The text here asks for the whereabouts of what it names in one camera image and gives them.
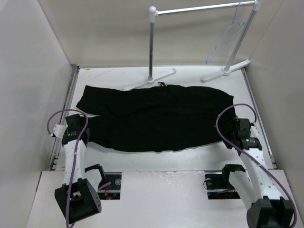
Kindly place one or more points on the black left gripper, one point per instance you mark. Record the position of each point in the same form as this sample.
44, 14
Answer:
88, 135

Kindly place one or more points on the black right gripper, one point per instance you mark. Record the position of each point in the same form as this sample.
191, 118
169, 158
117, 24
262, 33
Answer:
226, 133

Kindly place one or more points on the black trousers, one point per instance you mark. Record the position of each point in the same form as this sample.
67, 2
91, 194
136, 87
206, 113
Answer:
157, 119

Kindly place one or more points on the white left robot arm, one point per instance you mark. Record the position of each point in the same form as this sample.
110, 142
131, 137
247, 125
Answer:
77, 197

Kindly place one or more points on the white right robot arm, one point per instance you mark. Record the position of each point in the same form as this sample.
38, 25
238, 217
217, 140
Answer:
266, 206

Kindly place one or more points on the light blue clothes hanger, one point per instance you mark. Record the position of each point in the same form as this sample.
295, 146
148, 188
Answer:
229, 35

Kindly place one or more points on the white metal clothes rack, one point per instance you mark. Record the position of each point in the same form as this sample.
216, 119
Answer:
179, 35

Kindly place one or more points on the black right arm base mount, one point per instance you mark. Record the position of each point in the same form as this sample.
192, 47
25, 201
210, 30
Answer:
217, 188

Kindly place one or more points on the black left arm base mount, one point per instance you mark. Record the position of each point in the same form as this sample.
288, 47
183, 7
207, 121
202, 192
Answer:
110, 187

